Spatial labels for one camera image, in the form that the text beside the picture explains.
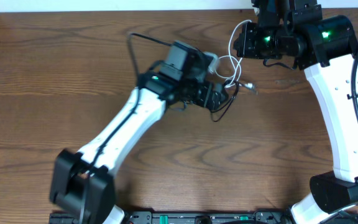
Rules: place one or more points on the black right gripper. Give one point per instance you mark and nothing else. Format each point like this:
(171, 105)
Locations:
(242, 40)

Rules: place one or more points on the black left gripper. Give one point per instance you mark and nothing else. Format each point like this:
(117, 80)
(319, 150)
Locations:
(214, 98)

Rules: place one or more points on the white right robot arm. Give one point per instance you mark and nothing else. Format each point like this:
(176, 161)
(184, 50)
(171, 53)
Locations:
(326, 49)

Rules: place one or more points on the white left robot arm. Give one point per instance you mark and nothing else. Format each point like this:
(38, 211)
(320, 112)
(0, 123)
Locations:
(83, 182)

